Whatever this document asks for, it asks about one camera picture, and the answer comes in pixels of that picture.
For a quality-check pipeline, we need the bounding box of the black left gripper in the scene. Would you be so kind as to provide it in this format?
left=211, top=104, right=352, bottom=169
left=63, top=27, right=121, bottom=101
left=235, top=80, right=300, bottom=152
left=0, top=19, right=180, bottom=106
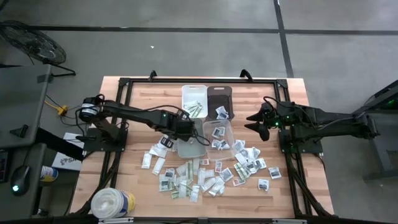
left=160, top=115, right=196, bottom=150

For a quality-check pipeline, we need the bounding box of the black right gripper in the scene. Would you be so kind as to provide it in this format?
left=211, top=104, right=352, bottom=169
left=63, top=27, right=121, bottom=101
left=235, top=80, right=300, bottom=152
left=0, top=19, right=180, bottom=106
left=244, top=102, right=282, bottom=142

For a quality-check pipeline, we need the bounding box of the grey plastic bin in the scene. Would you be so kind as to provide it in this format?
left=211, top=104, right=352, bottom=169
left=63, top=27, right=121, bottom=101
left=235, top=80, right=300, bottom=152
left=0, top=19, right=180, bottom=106
left=177, top=118, right=208, bottom=159

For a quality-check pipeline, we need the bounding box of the clear plastic bin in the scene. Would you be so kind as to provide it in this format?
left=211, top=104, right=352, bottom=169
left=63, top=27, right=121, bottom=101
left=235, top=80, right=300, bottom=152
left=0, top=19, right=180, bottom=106
left=203, top=119, right=236, bottom=161

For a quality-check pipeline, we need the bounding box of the dark brown plastic bin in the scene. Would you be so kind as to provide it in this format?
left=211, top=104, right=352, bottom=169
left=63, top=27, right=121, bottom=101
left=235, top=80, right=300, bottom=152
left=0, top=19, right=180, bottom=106
left=206, top=85, right=234, bottom=121

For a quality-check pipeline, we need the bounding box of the white plastic bin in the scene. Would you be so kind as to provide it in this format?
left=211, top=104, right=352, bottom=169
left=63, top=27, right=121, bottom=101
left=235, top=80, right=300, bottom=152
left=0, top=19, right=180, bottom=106
left=181, top=84, right=208, bottom=119

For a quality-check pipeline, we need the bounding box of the white wipes tub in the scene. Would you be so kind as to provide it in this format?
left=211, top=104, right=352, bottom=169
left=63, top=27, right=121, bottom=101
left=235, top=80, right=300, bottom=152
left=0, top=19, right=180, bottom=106
left=90, top=187, right=137, bottom=220

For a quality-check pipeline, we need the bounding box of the white printed box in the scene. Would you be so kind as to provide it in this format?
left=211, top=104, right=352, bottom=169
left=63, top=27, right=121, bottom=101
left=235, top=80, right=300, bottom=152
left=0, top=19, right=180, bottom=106
left=51, top=132, right=85, bottom=172

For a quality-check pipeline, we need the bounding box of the black desk leg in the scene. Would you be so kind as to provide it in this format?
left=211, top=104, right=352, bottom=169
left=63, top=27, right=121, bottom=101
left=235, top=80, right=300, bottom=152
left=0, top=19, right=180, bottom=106
left=34, top=127, right=85, bottom=161

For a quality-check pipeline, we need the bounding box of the yellow power connector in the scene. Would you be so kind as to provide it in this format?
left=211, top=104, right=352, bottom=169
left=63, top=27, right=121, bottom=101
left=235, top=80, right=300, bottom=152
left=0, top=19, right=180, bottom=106
left=44, top=99, right=70, bottom=117

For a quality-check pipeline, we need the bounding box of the blue and white can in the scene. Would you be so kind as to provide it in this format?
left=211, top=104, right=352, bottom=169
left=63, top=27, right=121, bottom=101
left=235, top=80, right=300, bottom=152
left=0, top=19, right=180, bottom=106
left=40, top=166, right=59, bottom=183

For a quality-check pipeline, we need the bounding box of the grey metal stand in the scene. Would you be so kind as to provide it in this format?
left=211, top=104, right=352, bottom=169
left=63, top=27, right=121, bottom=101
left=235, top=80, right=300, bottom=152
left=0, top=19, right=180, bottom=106
left=353, top=79, right=398, bottom=181

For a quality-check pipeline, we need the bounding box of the grey desk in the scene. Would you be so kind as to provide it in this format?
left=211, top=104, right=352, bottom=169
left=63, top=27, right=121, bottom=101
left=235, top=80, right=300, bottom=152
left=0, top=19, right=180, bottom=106
left=0, top=142, right=47, bottom=218
left=0, top=64, right=52, bottom=149

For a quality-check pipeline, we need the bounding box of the black computer mouse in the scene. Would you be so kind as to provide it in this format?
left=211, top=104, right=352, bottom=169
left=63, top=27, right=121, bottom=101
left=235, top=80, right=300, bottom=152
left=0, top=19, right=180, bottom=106
left=10, top=164, right=31, bottom=197

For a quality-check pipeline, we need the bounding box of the black floor fan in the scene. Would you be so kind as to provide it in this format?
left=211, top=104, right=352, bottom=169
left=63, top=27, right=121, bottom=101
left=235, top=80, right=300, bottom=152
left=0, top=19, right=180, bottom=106
left=0, top=20, right=77, bottom=78

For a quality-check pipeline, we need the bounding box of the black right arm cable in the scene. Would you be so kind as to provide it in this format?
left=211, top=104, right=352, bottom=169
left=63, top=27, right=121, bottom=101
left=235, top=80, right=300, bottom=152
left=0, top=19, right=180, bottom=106
left=262, top=95, right=312, bottom=125

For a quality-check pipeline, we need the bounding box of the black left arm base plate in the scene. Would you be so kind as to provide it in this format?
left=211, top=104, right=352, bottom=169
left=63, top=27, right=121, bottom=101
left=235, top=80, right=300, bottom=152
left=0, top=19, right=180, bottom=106
left=82, top=127, right=129, bottom=153

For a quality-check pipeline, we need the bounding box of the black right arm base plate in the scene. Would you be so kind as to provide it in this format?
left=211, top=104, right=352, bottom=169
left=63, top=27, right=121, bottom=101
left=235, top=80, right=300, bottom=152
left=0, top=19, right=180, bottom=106
left=279, top=128, right=324, bottom=155

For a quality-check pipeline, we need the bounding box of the silver bracket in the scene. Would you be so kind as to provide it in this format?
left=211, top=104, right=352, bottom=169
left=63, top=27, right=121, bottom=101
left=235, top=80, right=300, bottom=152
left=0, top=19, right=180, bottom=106
left=272, top=218, right=307, bottom=224
left=98, top=217, right=134, bottom=224

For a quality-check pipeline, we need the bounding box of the black desk bracket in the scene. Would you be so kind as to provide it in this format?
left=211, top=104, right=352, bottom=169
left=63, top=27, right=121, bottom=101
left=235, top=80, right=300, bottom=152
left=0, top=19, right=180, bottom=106
left=9, top=124, right=29, bottom=139

